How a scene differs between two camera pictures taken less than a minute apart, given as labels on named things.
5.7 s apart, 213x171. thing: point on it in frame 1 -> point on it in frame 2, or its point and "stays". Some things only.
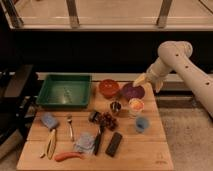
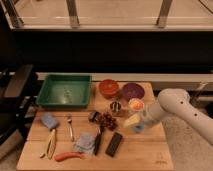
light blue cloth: [86, 143] stays
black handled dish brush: [96, 117] stays
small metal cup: [115, 106] stays
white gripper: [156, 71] -> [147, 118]
